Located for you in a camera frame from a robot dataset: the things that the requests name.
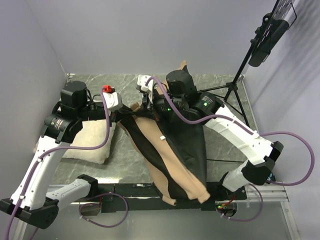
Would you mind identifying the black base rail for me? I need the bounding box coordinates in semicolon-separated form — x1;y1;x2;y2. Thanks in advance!
68;182;248;214

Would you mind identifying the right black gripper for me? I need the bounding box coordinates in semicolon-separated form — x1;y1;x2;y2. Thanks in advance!
136;86;187;121

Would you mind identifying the tan fabric pet tent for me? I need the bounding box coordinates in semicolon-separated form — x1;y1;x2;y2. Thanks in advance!
114;61;207;193

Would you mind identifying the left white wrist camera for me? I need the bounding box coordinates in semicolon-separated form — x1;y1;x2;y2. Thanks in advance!
102;85;123;112

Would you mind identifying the white fluffy cushion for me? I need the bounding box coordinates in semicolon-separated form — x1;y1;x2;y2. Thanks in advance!
62;119;116;165

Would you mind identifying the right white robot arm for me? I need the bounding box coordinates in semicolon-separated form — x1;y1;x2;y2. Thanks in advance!
137;69;284;200

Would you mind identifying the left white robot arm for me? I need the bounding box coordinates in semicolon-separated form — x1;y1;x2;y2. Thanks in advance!
0;81;122;229

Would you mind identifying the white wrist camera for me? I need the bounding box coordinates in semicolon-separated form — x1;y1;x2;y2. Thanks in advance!
102;85;123;112
136;74;155;103

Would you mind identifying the aluminium frame rail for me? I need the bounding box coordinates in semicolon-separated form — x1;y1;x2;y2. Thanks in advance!
23;181;291;206

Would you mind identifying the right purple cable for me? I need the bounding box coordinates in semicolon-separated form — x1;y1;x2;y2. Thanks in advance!
146;76;315;223

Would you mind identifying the black tripod stand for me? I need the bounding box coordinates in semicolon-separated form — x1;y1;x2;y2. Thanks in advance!
200;38;258;127

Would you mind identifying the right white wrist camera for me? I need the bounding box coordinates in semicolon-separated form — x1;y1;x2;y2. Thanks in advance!
136;74;155;103

